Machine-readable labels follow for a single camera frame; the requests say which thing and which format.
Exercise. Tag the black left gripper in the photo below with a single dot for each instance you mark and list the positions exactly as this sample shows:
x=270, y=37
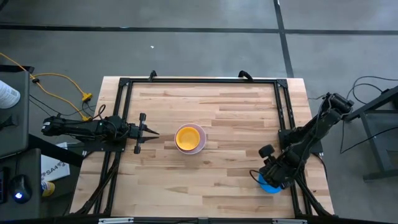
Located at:
x=136, y=132

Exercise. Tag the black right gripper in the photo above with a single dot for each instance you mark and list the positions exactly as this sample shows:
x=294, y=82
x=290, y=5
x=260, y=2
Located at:
x=280, y=172

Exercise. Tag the blue plastic bowl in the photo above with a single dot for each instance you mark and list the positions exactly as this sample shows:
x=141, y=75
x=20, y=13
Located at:
x=270, y=189

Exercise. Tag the yellow plastic bowl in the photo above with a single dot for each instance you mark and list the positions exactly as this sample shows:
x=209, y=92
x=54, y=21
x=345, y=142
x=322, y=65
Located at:
x=187, y=138

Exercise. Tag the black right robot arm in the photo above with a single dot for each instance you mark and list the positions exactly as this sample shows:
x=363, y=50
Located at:
x=311, y=137

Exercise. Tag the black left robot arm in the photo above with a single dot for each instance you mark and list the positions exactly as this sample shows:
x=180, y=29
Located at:
x=84, y=129

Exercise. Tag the black diagonal desk bar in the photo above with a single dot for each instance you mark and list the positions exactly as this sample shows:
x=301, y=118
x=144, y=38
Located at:
x=56, y=151

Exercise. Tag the white printed paper sheet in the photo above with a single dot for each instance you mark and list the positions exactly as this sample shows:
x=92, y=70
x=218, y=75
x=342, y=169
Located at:
x=54, y=165

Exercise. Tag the black metal table stand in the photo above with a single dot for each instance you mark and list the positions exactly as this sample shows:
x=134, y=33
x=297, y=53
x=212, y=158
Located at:
x=377, y=149

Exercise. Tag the small yellow cup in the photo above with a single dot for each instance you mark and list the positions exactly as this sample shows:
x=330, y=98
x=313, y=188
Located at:
x=48, y=189

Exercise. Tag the grey desk panel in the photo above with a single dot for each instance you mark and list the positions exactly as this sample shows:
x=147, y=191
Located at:
x=34, y=174
x=14, y=146

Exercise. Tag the black computer mouse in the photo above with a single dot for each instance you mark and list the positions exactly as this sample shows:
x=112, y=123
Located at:
x=20, y=189

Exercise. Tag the white labelled bottle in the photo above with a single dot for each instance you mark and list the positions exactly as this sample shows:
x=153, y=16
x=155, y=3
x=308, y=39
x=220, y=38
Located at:
x=7, y=95

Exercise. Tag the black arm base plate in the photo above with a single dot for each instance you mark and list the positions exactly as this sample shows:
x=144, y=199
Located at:
x=93, y=147
x=317, y=147

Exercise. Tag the silver aluminium bracket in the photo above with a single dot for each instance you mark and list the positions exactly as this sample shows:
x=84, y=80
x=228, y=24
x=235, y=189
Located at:
x=289, y=221
x=116, y=220

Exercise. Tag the black aluminium table frame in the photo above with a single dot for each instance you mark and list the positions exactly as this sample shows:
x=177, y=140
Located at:
x=202, y=81

